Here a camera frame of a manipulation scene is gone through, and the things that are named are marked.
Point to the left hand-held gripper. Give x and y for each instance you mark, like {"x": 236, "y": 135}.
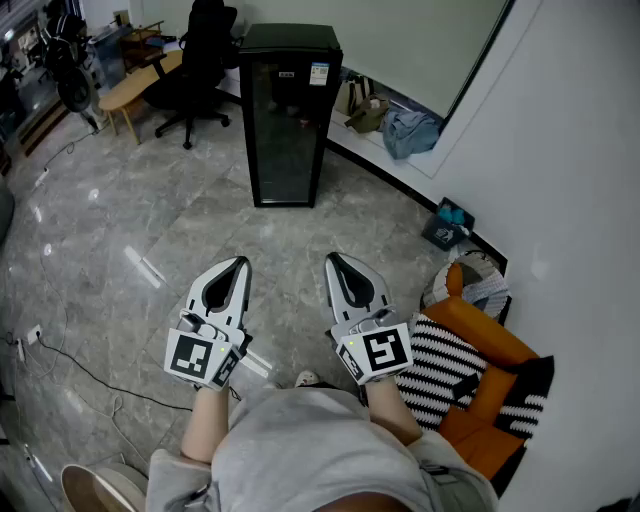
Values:
{"x": 200, "y": 352}

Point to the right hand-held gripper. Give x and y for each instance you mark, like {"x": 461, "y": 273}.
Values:
{"x": 382, "y": 352}

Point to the black glossy appliance door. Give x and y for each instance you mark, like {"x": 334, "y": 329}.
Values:
{"x": 285, "y": 140}

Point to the person's left forearm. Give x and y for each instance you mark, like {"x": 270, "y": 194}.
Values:
{"x": 202, "y": 425}

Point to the black glass-door fridge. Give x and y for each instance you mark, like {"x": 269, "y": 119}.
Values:
{"x": 292, "y": 37}

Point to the person's right shoe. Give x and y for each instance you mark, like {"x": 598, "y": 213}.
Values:
{"x": 307, "y": 377}

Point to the dark blue box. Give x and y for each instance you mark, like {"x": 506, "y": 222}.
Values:
{"x": 442, "y": 232}

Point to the striped woven basket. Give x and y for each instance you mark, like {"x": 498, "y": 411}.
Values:
{"x": 487, "y": 292}

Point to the orange chair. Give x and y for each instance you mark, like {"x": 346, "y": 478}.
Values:
{"x": 480, "y": 340}

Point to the person's grey shirt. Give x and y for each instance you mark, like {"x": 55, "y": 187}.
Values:
{"x": 310, "y": 450}

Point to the blue cloth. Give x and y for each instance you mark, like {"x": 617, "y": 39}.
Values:
{"x": 410, "y": 132}

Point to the olive green bag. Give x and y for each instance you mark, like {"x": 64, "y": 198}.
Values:
{"x": 367, "y": 114}

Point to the white power strip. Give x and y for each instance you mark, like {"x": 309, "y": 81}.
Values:
{"x": 42, "y": 176}
{"x": 33, "y": 334}

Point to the beige tote bag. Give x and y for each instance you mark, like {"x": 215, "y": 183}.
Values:
{"x": 350, "y": 95}

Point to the wooden table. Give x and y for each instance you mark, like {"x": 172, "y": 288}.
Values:
{"x": 130, "y": 87}

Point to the round beige stool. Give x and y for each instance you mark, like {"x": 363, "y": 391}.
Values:
{"x": 100, "y": 490}

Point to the black office chair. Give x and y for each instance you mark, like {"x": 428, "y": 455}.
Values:
{"x": 202, "y": 60}

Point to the brown wooden shelf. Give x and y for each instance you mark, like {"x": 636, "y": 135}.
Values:
{"x": 142, "y": 42}

